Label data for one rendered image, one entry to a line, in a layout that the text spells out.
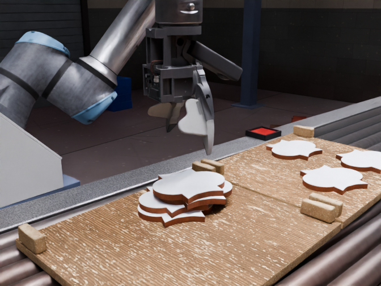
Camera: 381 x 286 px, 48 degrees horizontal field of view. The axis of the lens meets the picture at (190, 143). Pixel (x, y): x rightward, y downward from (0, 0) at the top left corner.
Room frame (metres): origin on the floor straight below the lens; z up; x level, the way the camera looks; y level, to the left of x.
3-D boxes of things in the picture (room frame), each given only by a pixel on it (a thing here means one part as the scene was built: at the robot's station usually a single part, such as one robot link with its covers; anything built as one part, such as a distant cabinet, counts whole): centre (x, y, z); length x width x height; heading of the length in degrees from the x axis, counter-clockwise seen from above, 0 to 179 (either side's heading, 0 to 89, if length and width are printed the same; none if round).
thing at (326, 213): (0.67, -0.22, 0.95); 0.06 x 0.02 x 0.03; 46
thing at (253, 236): (0.62, 0.01, 0.93); 0.41 x 0.35 x 0.02; 136
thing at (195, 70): (0.70, 0.02, 1.20); 0.09 x 0.08 x 0.12; 119
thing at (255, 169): (0.92, -0.28, 0.93); 0.41 x 0.35 x 0.02; 136
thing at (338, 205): (0.69, -0.24, 0.95); 0.06 x 0.02 x 0.03; 46
